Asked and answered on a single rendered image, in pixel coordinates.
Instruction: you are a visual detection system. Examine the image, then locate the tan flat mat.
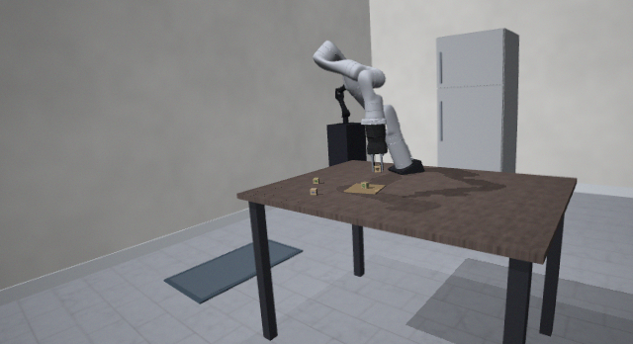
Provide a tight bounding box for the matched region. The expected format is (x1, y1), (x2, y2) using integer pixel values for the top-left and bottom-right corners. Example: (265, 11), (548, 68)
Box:
(345, 184), (386, 194)

